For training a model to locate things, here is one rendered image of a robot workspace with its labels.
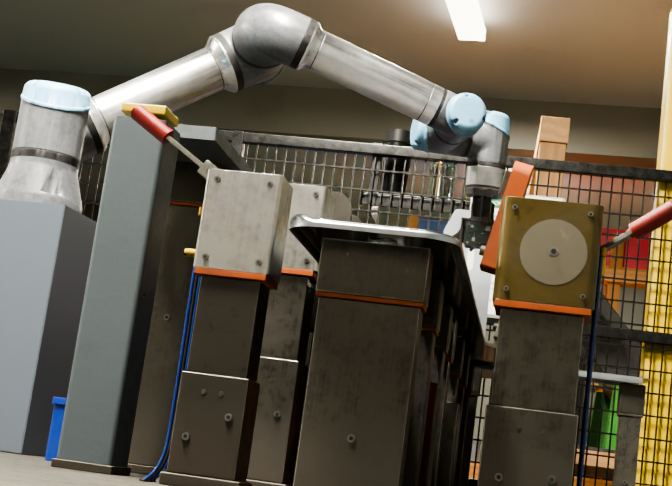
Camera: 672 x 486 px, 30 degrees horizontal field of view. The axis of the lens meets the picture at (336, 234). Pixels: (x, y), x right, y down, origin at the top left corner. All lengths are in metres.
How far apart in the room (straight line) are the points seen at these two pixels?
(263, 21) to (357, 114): 4.74
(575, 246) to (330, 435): 0.33
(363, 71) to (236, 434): 1.04
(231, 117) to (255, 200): 5.76
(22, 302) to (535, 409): 0.97
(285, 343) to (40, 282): 0.53
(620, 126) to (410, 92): 4.59
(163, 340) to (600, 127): 5.21
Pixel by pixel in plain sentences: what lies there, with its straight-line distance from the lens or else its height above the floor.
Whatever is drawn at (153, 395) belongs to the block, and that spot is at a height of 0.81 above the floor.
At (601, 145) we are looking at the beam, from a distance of 6.81.
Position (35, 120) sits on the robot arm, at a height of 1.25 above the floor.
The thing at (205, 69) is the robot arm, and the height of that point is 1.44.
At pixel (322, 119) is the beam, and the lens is 7.04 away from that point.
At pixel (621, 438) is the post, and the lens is 2.60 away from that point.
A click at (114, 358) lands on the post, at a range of 1.55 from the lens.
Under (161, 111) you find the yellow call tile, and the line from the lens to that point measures 1.60.
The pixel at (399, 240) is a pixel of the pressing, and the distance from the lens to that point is 1.40.
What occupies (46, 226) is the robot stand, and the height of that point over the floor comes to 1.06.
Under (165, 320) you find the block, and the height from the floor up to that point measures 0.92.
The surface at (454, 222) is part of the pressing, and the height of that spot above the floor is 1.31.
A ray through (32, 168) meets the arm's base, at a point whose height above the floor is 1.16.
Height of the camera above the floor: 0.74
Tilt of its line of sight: 11 degrees up
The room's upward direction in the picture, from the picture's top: 8 degrees clockwise
